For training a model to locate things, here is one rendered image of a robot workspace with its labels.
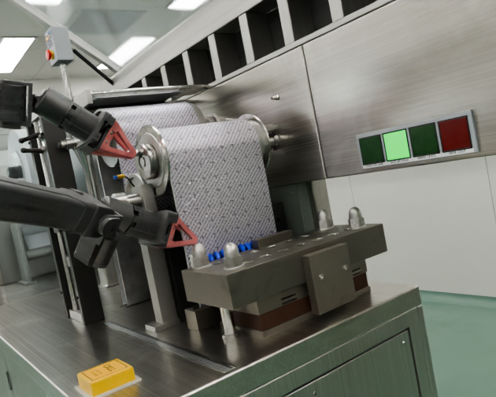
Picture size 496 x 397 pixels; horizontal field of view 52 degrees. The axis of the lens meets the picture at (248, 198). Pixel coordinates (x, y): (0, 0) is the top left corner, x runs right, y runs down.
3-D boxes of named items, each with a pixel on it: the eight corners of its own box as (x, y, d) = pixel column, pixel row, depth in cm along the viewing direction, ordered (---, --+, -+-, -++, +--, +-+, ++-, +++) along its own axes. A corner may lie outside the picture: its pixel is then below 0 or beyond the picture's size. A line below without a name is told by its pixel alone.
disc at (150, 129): (139, 191, 112) (131, 124, 109) (141, 191, 112) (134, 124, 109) (172, 200, 101) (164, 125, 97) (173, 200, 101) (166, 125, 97)
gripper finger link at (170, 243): (198, 257, 100) (156, 245, 95) (181, 256, 106) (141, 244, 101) (206, 224, 101) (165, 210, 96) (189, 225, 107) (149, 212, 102)
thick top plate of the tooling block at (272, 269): (186, 301, 96) (180, 269, 96) (333, 250, 119) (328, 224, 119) (233, 310, 83) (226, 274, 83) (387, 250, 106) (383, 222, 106)
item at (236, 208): (189, 275, 101) (171, 184, 100) (278, 246, 115) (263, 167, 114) (190, 275, 101) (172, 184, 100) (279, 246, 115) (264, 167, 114)
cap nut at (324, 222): (314, 230, 115) (310, 210, 114) (326, 227, 117) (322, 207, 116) (325, 230, 112) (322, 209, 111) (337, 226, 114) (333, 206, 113)
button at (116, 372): (79, 387, 81) (75, 373, 81) (120, 371, 85) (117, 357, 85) (93, 398, 76) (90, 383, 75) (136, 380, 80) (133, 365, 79)
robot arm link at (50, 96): (27, 109, 91) (45, 83, 91) (27, 107, 97) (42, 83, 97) (63, 131, 94) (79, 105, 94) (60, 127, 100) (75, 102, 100)
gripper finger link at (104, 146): (132, 168, 99) (90, 142, 95) (120, 172, 105) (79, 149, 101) (146, 139, 102) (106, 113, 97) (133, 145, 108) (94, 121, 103)
